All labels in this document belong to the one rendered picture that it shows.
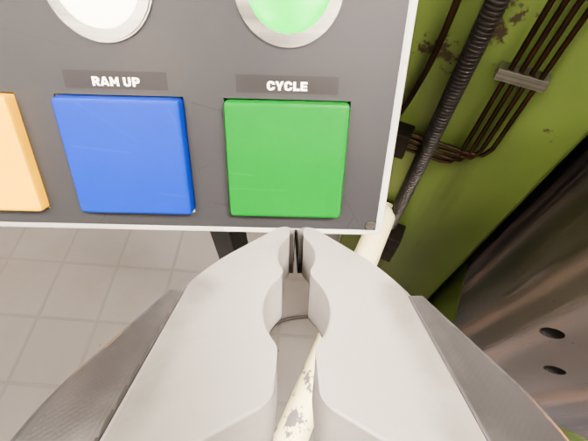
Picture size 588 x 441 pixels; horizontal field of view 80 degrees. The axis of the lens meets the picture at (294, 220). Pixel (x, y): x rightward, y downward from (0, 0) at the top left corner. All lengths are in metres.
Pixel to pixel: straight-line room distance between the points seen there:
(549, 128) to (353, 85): 0.36
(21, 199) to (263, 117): 0.17
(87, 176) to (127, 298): 1.12
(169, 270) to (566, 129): 1.19
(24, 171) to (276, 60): 0.17
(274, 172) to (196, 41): 0.09
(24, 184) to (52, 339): 1.16
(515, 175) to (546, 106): 0.12
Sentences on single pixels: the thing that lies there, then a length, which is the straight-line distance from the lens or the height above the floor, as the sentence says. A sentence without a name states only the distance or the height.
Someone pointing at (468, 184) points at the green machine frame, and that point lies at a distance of 0.62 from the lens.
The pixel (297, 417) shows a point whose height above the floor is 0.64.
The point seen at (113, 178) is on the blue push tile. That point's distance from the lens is 0.26.
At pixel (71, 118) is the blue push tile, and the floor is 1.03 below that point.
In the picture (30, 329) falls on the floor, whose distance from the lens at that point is 1.48.
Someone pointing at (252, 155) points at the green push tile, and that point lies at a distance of 0.22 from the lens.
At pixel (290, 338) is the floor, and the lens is 1.22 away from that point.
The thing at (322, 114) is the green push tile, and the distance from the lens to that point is 0.22.
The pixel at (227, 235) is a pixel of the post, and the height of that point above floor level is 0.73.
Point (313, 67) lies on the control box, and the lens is 0.22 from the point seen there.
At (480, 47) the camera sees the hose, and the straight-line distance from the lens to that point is 0.47.
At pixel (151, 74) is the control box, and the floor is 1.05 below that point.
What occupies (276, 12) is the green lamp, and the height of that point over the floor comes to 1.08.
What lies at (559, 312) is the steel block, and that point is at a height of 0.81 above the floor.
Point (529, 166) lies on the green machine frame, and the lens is 0.59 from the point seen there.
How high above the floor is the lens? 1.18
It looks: 57 degrees down
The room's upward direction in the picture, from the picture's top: 2 degrees clockwise
